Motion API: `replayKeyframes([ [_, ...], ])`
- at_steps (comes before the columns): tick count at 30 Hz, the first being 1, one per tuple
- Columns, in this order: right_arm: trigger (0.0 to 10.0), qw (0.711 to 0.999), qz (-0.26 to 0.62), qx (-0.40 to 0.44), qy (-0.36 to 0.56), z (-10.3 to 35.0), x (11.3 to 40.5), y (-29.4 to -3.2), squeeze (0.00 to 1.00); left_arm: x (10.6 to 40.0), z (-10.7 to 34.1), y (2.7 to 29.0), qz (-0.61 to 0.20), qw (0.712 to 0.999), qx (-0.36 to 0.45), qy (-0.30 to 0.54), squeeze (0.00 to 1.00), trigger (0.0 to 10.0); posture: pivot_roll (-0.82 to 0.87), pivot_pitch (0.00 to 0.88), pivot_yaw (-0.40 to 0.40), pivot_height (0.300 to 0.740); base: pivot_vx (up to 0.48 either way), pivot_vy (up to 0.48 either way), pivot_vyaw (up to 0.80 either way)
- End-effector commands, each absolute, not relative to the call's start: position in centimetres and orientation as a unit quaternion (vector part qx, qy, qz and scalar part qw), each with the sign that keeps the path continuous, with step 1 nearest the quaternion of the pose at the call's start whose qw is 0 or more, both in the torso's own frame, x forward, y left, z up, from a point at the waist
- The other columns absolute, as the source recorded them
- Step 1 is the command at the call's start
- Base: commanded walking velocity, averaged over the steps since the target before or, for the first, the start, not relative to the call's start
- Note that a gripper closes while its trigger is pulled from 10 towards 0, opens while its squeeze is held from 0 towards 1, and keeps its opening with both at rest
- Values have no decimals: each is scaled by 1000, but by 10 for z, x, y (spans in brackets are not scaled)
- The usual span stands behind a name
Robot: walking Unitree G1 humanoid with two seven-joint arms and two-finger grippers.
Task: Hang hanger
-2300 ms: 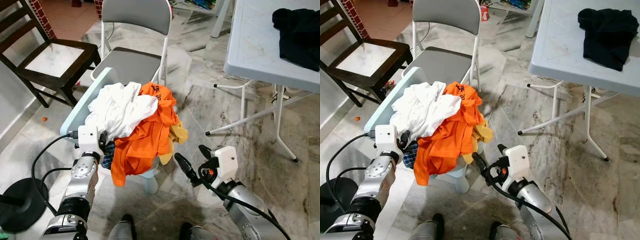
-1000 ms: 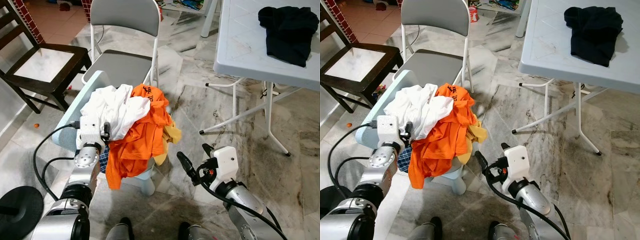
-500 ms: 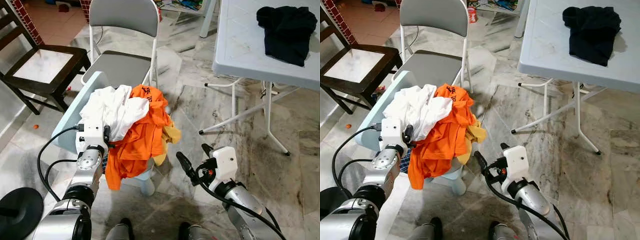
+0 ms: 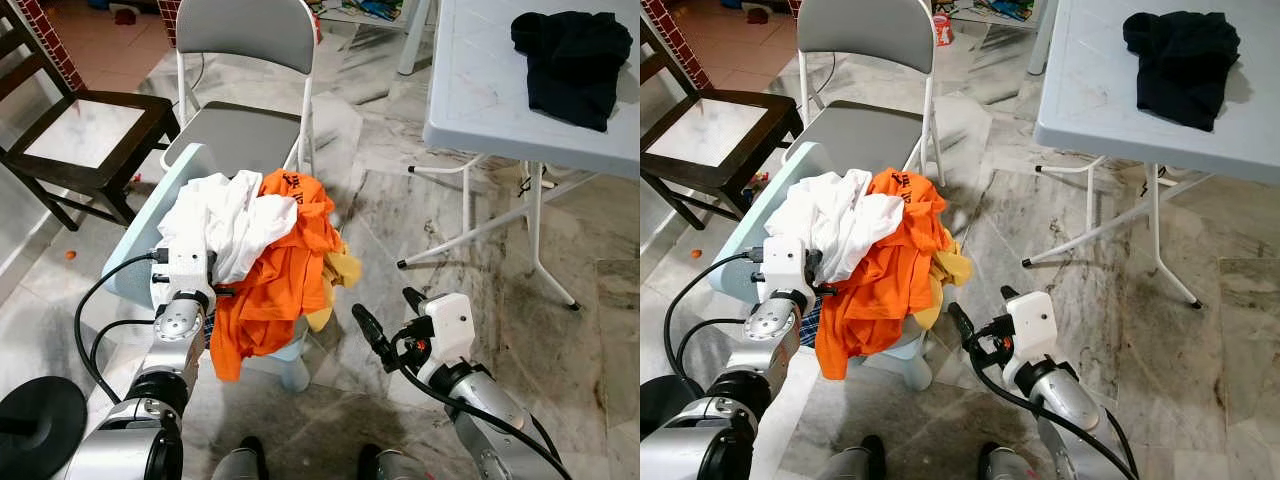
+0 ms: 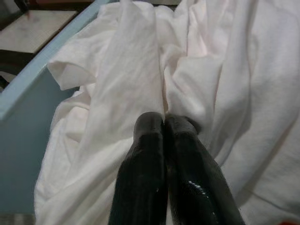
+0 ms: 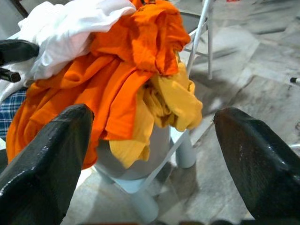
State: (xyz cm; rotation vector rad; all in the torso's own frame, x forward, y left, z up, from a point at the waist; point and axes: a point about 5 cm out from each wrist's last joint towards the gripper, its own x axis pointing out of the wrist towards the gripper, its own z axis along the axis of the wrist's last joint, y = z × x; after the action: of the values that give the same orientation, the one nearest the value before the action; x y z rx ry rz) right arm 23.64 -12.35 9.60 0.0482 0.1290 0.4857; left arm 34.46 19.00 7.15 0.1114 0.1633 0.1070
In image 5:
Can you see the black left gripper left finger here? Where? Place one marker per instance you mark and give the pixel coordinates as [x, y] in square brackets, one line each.
[140, 175]

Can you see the white t-shirt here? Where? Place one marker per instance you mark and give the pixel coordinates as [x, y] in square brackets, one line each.
[211, 70]

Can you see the dark wooden marble-top table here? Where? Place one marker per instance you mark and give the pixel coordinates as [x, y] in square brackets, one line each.
[35, 30]

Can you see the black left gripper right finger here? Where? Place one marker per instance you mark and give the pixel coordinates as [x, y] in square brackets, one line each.
[194, 175]

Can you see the light blue laundry basket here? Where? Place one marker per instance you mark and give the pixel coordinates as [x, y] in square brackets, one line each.
[21, 140]

